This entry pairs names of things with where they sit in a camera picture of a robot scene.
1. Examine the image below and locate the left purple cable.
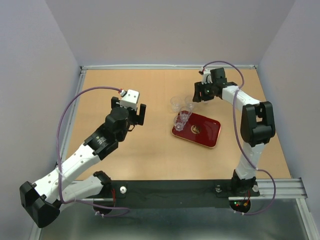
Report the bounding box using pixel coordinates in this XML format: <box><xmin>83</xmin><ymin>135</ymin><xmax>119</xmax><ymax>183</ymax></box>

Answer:
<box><xmin>56</xmin><ymin>86</ymin><xmax>131</xmax><ymax>218</ymax></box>

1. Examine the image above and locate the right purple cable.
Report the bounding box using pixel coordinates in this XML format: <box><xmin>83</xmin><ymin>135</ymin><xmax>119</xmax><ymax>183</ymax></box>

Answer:
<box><xmin>202</xmin><ymin>60</ymin><xmax>277</xmax><ymax>217</ymax></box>

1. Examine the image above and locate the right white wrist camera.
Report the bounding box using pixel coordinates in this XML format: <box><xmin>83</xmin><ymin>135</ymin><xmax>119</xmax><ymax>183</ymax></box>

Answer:
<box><xmin>198</xmin><ymin>68</ymin><xmax>213</xmax><ymax>85</ymax></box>

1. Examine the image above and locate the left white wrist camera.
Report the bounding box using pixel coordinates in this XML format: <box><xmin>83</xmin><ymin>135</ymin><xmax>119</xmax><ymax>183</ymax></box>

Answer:
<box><xmin>119</xmin><ymin>89</ymin><xmax>140</xmax><ymax>111</ymax></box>

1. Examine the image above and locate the clear glass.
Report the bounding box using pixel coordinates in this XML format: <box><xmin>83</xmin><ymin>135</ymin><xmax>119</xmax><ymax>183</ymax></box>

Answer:
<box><xmin>184</xmin><ymin>95</ymin><xmax>196</xmax><ymax>110</ymax></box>
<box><xmin>170</xmin><ymin>96</ymin><xmax>182</xmax><ymax>113</ymax></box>
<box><xmin>179</xmin><ymin>106</ymin><xmax>192</xmax><ymax>123</ymax></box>
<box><xmin>173</xmin><ymin>115</ymin><xmax>186</xmax><ymax>132</ymax></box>

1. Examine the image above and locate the red lacquer tray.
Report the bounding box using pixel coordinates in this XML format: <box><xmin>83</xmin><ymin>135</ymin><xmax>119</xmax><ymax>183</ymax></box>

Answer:
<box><xmin>171</xmin><ymin>113</ymin><xmax>221</xmax><ymax>148</ymax></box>

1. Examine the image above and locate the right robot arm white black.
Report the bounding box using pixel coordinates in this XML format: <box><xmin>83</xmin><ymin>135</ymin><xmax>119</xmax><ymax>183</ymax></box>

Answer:
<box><xmin>192</xmin><ymin>68</ymin><xmax>276</xmax><ymax>197</ymax></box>

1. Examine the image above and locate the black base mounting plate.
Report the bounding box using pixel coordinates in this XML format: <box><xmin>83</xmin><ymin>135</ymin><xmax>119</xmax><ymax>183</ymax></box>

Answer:
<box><xmin>95</xmin><ymin>179</ymin><xmax>260</xmax><ymax>209</ymax></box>

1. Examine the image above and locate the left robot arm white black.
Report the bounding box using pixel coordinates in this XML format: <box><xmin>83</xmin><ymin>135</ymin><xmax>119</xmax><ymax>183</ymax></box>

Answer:
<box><xmin>19</xmin><ymin>90</ymin><xmax>147</xmax><ymax>228</ymax></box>

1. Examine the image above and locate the circuit board with leds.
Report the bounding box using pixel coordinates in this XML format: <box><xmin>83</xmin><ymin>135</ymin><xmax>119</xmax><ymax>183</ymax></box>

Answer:
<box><xmin>229</xmin><ymin>200</ymin><xmax>251</xmax><ymax>213</ymax></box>

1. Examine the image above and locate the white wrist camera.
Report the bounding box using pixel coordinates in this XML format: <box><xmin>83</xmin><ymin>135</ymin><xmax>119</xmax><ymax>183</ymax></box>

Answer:
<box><xmin>119</xmin><ymin>89</ymin><xmax>140</xmax><ymax>111</ymax></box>
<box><xmin>198</xmin><ymin>68</ymin><xmax>213</xmax><ymax>85</ymax></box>

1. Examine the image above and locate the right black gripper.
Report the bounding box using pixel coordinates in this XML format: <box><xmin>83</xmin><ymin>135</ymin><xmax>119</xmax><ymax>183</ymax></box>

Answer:
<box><xmin>191</xmin><ymin>80</ymin><xmax>216</xmax><ymax>103</ymax></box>

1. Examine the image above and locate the purple cable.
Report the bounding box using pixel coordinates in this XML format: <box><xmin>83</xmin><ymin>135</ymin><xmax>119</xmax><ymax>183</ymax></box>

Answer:
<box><xmin>202</xmin><ymin>60</ymin><xmax>277</xmax><ymax>217</ymax></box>
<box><xmin>56</xmin><ymin>86</ymin><xmax>131</xmax><ymax>218</ymax></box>

